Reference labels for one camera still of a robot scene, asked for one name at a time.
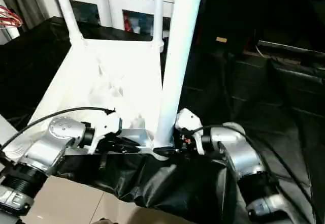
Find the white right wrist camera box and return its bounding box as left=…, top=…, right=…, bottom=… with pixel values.
left=175, top=108, right=205, bottom=156

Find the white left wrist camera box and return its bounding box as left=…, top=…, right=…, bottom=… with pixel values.
left=87, top=112, right=124, bottom=156

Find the red bottle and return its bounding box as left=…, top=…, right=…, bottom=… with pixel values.
left=123, top=15, right=132, bottom=32

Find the white plastic bin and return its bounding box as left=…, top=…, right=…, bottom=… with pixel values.
left=0, top=27, right=21, bottom=45

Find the black work mat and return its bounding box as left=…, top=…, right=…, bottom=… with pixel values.
left=0, top=15, right=325, bottom=224

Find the red wire bundle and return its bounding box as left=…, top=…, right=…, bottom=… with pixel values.
left=0, top=5, right=23, bottom=28

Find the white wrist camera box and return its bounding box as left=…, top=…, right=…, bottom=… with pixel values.
left=175, top=108, right=205, bottom=156
left=87, top=112, right=124, bottom=156

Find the white plastic table top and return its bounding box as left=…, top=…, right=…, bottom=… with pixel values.
left=5, top=38, right=176, bottom=162

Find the white sideboard cabinet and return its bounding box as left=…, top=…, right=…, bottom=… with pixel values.
left=38, top=0, right=178, bottom=40

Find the grey curtain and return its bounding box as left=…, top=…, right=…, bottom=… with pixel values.
left=0, top=0, right=49, bottom=32

